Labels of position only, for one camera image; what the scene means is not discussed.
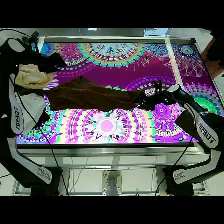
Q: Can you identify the brown shirt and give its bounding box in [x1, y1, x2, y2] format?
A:
[42, 75, 148, 113]

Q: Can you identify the beige garment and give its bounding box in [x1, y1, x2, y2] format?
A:
[14, 63, 58, 90]

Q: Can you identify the black cable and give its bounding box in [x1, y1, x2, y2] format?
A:
[9, 74, 70, 197]
[155, 101, 201, 197]

